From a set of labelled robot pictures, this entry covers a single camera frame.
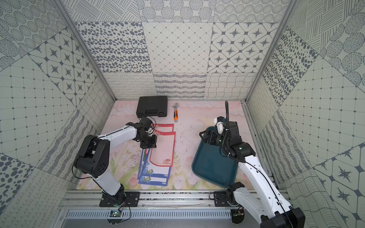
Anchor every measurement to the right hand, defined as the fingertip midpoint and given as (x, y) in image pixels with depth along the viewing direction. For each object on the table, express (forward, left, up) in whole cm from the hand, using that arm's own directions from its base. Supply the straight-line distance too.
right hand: (205, 136), depth 76 cm
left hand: (+1, +28, -16) cm, 32 cm away
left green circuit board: (-33, +47, -21) cm, 61 cm away
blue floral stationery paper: (-12, +34, -20) cm, 41 cm away
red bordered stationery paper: (-2, +26, -20) cm, 33 cm away
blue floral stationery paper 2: (-18, +24, -20) cm, 36 cm away
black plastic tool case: (+39, +38, -17) cm, 57 cm away
